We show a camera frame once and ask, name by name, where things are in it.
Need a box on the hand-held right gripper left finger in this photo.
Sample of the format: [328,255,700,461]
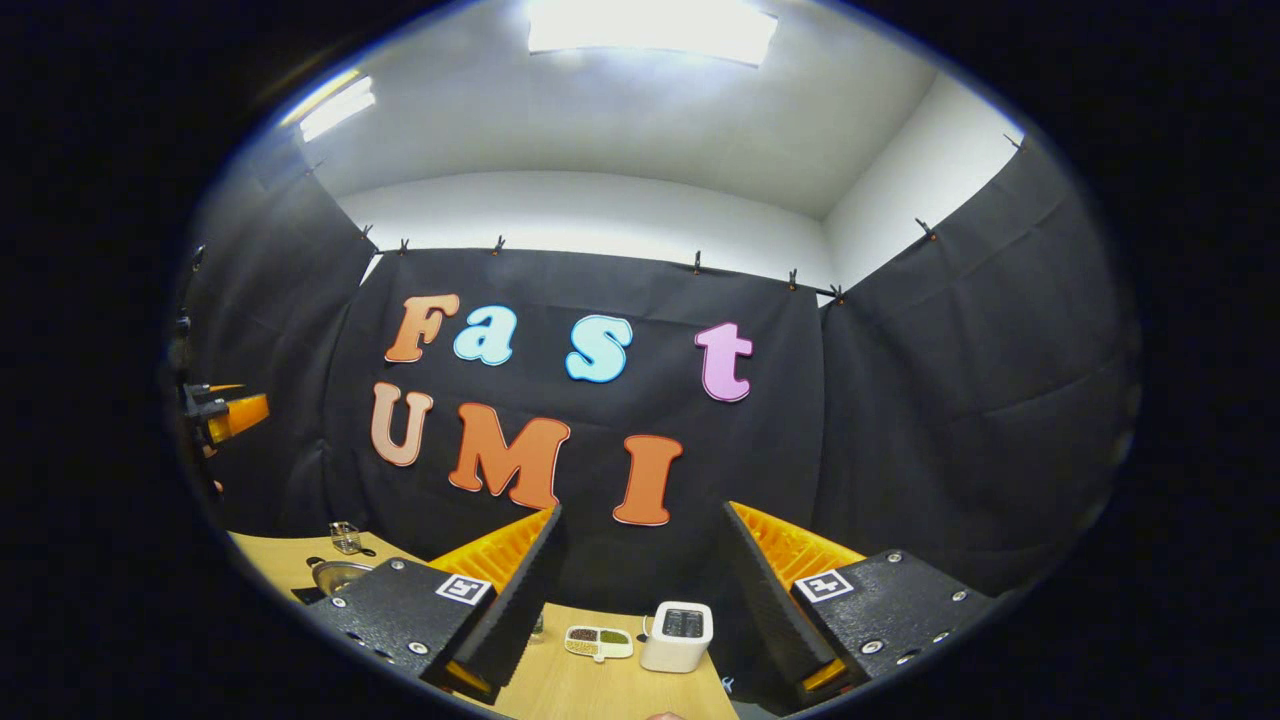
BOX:
[305,503,566,706]

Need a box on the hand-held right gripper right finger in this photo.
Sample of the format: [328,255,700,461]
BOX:
[722,500,1001,706]

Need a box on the stainless steel pot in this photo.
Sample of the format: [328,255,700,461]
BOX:
[308,558,376,598]

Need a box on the white divided bean dish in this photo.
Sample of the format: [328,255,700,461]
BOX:
[564,625,635,663]

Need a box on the white toaster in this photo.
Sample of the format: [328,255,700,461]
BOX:
[640,601,714,674]

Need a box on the black backdrop cloth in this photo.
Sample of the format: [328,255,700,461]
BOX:
[170,130,1141,716]

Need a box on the small ceiling light panel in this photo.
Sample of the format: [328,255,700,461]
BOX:
[280,68,377,143]

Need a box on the row of small cloth clips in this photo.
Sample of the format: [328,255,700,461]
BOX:
[303,133,1028,307]

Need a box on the large ceiling light panel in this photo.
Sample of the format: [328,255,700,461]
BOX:
[527,0,779,67]

